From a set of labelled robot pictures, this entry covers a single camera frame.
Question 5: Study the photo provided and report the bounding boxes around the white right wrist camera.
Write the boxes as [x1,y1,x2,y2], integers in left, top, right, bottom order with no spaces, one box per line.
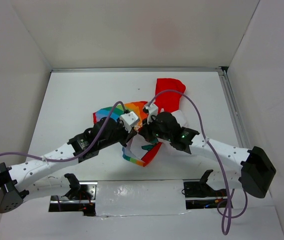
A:
[143,103,158,124]

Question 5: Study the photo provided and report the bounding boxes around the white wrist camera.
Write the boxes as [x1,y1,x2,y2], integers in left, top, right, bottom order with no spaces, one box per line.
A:
[143,103,158,124]
[119,111,140,133]

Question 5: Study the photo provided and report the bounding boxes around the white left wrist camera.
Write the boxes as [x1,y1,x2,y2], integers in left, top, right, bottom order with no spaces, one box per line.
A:
[119,111,140,133]

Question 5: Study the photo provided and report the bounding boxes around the rainbow white red kids jacket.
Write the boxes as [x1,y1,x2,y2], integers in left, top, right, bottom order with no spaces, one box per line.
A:
[92,77,189,167]

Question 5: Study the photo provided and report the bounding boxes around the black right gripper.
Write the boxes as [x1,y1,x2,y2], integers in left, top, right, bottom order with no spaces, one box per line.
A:
[140,113,173,142]

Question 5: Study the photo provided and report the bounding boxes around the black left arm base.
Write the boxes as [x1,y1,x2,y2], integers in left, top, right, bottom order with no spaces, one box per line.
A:
[48,173,98,217]

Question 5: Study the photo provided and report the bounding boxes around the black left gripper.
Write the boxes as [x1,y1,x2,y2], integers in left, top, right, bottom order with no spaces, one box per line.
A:
[98,117,137,150]

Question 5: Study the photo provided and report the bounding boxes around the silver taped front panel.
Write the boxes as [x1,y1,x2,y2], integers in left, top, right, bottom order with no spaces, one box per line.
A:
[95,180,187,217]

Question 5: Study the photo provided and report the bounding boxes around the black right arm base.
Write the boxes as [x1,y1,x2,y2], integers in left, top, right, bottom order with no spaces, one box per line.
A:
[181,170,227,210]

